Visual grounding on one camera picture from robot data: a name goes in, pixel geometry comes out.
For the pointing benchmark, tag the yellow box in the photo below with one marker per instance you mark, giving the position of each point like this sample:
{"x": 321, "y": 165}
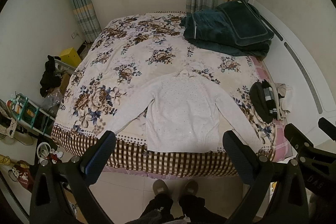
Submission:
{"x": 70, "y": 57}

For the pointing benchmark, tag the red bag on floor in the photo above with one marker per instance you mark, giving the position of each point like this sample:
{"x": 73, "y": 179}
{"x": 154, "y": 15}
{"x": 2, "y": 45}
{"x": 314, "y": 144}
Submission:
{"x": 24, "y": 174}

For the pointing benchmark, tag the dark green folded blanket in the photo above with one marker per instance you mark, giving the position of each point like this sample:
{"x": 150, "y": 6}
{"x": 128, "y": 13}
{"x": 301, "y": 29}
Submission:
{"x": 234, "y": 28}

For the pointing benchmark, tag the white knit sweater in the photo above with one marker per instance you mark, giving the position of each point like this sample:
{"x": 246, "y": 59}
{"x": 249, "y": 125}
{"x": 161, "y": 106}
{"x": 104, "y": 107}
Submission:
{"x": 182, "y": 114}

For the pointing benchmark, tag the beige cloth by headboard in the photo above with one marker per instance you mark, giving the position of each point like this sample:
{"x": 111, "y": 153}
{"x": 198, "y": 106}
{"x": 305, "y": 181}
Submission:
{"x": 285, "y": 96}

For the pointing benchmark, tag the white bed headboard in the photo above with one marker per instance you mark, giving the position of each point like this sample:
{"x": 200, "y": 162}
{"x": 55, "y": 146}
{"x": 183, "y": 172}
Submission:
{"x": 289, "y": 62}

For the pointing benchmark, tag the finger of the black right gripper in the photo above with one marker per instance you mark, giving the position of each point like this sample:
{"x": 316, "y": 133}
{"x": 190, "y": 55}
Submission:
{"x": 327, "y": 127}
{"x": 317, "y": 166}

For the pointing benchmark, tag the black garment on rack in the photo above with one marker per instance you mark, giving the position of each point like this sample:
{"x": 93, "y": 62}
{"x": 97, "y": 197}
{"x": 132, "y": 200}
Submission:
{"x": 50, "y": 78}

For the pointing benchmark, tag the teal storage shelf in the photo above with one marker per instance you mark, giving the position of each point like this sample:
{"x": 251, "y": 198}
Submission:
{"x": 30, "y": 115}

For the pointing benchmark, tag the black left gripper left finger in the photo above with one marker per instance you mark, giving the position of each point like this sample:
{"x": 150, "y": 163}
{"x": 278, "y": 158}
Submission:
{"x": 49, "y": 203}

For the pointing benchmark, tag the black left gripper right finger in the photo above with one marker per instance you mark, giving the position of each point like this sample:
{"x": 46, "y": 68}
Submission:
{"x": 289, "y": 201}

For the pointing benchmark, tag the right grey slipper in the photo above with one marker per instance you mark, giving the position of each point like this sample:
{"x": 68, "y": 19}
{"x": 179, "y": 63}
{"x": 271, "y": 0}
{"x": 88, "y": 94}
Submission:
{"x": 191, "y": 188}

